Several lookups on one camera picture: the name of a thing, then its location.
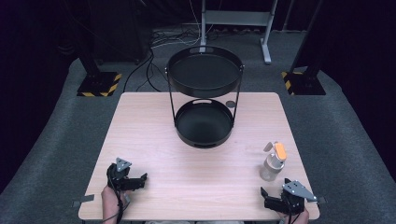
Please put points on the clear spray bottle orange trigger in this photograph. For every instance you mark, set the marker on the clear spray bottle orange trigger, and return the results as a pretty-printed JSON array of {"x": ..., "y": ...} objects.
[{"x": 272, "y": 163}]

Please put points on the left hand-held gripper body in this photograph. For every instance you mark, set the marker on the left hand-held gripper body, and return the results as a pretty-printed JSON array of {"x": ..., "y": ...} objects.
[{"x": 120, "y": 180}]

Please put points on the black stand with striped base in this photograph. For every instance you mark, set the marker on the black stand with striped base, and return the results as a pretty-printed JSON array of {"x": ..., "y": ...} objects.
[
  {"x": 303, "y": 81},
  {"x": 99, "y": 81}
]

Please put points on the black two-tier round tray rack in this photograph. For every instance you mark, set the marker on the black two-tier round tray rack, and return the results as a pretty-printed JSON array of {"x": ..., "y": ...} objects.
[{"x": 204, "y": 93}]

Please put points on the grey round table disc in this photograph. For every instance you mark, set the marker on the grey round table disc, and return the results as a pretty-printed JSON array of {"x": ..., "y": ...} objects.
[{"x": 230, "y": 104}]

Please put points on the person's left hand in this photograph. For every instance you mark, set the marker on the person's left hand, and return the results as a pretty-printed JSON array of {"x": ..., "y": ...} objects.
[{"x": 109, "y": 202}]

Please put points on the grey metal desk frame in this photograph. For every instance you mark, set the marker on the grey metal desk frame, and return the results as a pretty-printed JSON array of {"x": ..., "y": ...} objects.
[{"x": 239, "y": 18}]

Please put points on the person's right hand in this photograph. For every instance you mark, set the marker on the person's right hand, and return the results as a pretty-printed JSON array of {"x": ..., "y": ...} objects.
[{"x": 299, "y": 217}]

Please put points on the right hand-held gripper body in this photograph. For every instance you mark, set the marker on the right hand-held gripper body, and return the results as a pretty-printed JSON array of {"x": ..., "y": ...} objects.
[{"x": 292, "y": 199}]

